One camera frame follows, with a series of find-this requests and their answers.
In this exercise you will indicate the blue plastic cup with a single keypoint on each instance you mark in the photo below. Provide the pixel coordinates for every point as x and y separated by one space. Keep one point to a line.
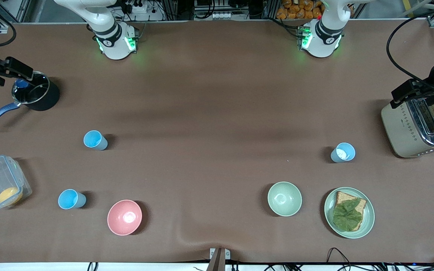
71 199
343 152
95 140

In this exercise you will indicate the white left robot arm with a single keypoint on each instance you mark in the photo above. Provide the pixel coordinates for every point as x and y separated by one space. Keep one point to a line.
324 30

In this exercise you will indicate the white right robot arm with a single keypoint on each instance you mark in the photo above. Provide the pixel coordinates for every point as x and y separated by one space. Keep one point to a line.
107 26

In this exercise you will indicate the beige metal toaster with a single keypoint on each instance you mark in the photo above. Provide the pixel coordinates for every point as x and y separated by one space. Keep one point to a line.
401 128

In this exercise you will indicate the brown bread slice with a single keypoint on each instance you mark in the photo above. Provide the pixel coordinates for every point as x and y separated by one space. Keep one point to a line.
359 205

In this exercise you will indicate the orange food piece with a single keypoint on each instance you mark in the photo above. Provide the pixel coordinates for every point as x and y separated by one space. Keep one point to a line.
9 195

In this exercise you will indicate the green plate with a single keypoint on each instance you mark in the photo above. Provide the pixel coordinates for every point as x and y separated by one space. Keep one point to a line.
367 222

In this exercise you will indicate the green lettuce leaf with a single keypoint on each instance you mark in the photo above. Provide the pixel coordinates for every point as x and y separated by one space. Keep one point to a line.
347 215

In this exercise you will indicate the bag of orange buns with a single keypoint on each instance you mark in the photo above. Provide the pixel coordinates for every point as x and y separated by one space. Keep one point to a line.
300 9

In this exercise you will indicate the green bowl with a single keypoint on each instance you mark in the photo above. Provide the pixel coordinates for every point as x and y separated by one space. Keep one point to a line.
284 198

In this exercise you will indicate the pink bowl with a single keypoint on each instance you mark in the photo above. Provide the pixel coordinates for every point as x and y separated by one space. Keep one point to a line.
124 217

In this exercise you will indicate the white power strip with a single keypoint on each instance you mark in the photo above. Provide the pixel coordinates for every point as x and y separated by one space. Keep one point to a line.
221 15

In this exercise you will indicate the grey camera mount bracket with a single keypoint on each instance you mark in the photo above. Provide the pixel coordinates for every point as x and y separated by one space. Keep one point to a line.
219 256

